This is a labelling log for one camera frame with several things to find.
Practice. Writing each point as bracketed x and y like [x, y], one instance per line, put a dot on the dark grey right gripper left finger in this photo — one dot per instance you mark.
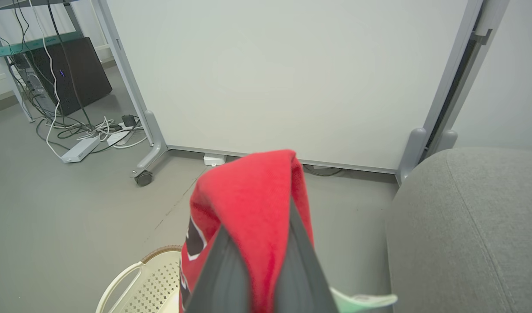
[224, 278]

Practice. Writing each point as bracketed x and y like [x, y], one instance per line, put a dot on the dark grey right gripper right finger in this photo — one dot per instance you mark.
[302, 278]

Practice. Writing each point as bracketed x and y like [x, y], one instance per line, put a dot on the red garment with black print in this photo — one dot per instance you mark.
[252, 195]

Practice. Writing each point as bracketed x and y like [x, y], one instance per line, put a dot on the cream perforated laundry basket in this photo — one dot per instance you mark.
[157, 282]

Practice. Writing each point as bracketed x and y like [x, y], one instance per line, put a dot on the pale green garment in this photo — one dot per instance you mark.
[361, 304]

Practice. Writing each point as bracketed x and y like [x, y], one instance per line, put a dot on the small white plug adapter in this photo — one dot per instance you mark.
[213, 159]

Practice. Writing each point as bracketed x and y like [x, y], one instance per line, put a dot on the grey fabric sofa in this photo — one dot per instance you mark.
[466, 234]

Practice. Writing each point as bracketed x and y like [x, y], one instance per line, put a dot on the short white power strip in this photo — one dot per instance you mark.
[117, 138]

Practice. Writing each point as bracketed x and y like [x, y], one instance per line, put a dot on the black power adapter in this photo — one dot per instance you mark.
[128, 120]

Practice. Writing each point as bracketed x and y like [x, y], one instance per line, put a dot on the long white power strip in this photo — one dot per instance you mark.
[80, 150]

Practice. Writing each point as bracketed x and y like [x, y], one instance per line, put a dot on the white rolling partition panel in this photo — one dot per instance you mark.
[292, 74]

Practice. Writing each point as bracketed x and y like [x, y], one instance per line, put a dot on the black computer tower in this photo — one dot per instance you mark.
[78, 74]

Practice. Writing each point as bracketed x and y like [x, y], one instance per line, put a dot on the white partition panel with bracket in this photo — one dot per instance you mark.
[509, 87]

